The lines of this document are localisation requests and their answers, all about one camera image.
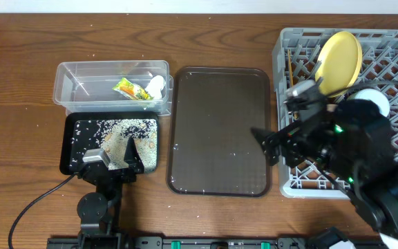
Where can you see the grey dishwasher rack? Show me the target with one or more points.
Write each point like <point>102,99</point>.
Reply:
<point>380,62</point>

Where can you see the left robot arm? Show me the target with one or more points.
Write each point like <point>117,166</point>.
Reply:
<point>99,211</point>

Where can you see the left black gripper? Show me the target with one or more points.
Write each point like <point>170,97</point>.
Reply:
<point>107,173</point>

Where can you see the spilled rice pile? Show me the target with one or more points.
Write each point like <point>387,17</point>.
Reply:
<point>112,136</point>

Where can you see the clear plastic bin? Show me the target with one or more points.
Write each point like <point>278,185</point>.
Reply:
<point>89,86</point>

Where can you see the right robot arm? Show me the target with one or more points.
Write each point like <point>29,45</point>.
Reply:
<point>350,146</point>

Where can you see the yellow round plate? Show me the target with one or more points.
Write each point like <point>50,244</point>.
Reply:
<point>340,58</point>

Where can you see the wooden chopstick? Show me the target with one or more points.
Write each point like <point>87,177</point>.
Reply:
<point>289,61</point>

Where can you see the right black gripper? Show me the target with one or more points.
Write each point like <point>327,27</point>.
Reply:
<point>291,136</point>

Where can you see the dark brown serving tray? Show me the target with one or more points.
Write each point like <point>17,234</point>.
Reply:
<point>211,148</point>

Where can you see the green snack wrapper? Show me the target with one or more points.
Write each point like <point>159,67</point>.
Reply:
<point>131,90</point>

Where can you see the black plastic tray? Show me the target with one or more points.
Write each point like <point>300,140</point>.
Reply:
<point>74,117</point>

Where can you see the white napkin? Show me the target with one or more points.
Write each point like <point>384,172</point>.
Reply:
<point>155,87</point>

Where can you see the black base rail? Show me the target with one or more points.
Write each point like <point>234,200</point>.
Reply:
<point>331,238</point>

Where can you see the light blue bowl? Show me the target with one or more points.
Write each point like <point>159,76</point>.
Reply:
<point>376,97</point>

